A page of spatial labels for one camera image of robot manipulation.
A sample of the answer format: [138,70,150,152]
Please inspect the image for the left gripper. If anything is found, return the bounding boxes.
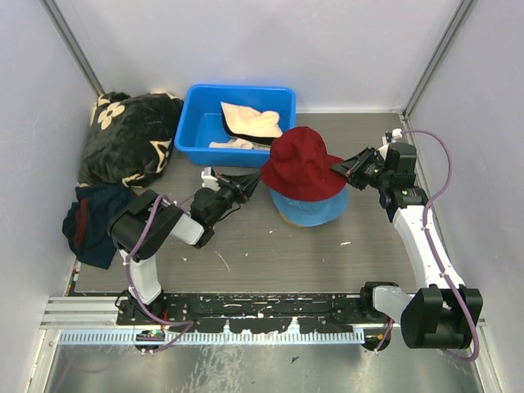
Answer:
[208,171,263,226]

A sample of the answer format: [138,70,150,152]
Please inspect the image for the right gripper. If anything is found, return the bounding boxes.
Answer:
[328,147,391,192]

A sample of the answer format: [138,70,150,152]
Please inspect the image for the cream white hat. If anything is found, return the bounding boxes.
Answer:
[209,138,273,151]

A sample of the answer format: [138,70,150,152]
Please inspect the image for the dark red hat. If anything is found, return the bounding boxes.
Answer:
[260,126,346,202]

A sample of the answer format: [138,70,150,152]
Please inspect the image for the wooden hat stand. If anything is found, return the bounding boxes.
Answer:
[281,215,304,228]

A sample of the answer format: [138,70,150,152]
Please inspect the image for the light blue bucket hat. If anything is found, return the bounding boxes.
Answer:
[269,188,349,228]

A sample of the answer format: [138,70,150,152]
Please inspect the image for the beige bucket hat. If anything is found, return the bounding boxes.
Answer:
[220,102,283,142]

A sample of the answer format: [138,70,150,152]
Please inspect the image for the blue plastic bin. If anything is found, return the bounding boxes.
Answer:
[174,84,296,168]

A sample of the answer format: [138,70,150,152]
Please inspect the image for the black floral blanket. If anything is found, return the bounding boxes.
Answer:
[78,92,183,188]

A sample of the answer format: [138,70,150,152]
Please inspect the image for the navy and red cloth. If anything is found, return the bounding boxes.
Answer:
[62,185,137,269]

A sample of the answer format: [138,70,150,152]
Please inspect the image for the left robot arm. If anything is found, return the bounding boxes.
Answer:
[107,167,261,324]

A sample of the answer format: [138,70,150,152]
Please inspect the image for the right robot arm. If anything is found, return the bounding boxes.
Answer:
[332,142,483,361]

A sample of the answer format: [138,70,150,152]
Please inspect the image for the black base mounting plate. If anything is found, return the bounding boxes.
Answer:
[116,292,409,335]

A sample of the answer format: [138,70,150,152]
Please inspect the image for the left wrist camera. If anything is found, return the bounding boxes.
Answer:
[201,167,219,191]

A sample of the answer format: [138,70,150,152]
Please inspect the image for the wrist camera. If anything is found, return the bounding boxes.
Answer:
[378,129,403,159]
[201,167,219,191]

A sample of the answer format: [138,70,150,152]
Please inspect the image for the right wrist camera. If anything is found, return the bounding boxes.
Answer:
[378,129,403,159]

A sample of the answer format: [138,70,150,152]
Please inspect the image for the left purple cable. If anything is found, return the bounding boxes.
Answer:
[124,194,197,353]

